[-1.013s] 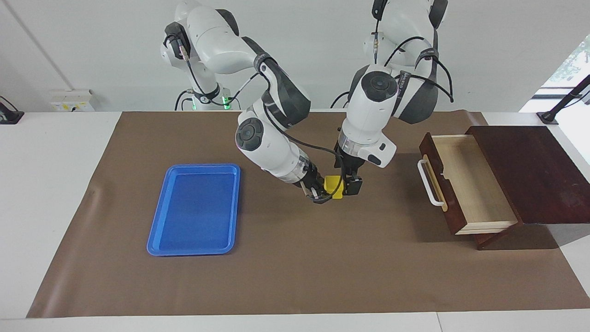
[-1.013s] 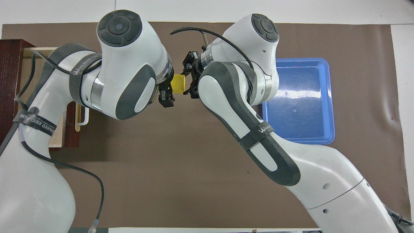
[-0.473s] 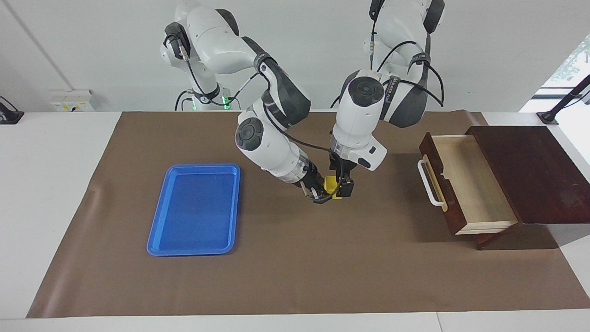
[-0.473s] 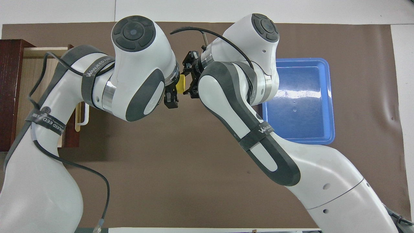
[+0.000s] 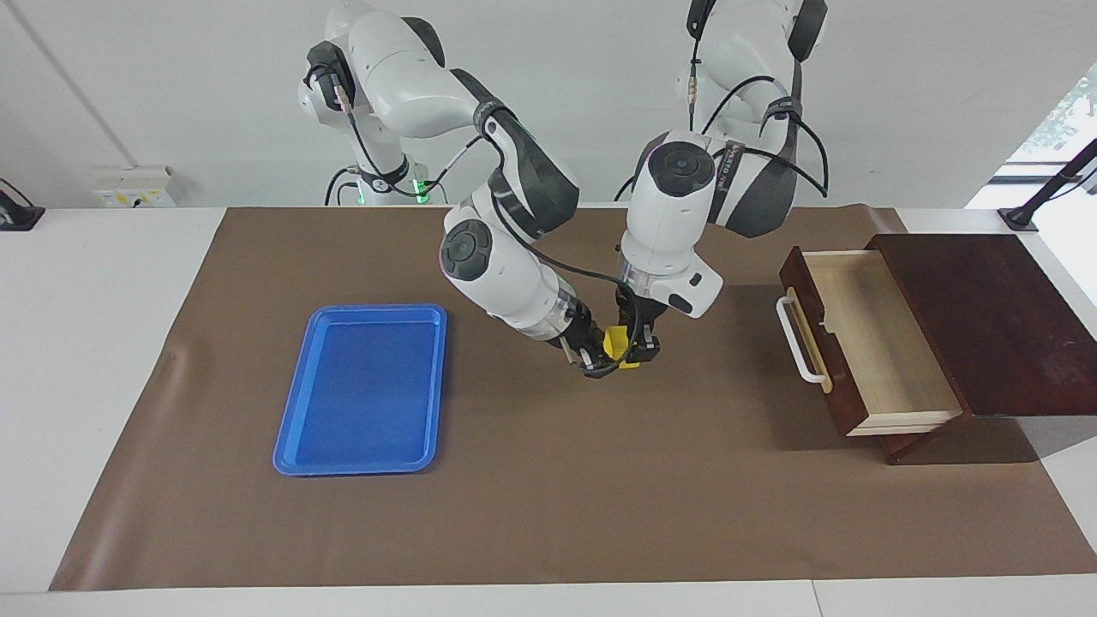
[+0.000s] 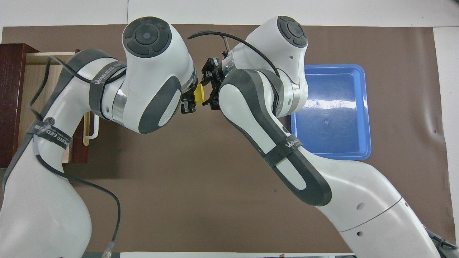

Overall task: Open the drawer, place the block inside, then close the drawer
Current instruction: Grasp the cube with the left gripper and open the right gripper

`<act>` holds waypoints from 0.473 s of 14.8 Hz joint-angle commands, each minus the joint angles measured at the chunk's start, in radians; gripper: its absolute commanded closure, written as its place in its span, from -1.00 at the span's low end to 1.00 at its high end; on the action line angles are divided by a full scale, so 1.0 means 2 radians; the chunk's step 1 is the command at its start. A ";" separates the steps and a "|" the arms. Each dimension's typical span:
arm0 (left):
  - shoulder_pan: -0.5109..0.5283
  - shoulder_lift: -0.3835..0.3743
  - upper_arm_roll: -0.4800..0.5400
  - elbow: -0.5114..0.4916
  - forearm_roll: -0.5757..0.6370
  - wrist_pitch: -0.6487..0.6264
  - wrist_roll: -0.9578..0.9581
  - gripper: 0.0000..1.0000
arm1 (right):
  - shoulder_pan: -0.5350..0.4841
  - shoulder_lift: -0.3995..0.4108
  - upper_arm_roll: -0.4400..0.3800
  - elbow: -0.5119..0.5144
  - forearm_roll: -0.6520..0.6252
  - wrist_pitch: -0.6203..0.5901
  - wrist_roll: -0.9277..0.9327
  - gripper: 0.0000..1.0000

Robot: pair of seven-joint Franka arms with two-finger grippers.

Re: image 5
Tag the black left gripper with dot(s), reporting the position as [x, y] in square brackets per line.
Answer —
[643, 315]

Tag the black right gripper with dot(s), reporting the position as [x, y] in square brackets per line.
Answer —
[583, 334]

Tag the yellow block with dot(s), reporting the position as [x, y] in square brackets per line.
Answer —
[614, 343]

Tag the dark wooden drawer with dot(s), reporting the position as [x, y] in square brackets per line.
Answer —
[883, 343]

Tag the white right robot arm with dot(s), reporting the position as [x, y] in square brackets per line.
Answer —
[506, 283]

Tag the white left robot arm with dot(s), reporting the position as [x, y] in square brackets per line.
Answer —
[677, 223]

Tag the dark wooden drawer cabinet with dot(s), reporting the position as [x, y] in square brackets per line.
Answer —
[1003, 317]

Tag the brown table mat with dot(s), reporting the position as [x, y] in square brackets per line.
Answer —
[514, 497]

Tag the blue plastic tray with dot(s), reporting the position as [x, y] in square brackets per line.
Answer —
[368, 386]

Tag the black stand with angled pole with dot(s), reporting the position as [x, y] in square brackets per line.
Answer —
[1050, 188]

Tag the window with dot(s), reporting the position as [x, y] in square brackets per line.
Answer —
[1063, 120]

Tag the small black table clamp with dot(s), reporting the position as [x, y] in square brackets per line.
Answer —
[17, 216]

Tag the white wall power outlet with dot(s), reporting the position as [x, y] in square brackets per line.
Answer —
[133, 197]

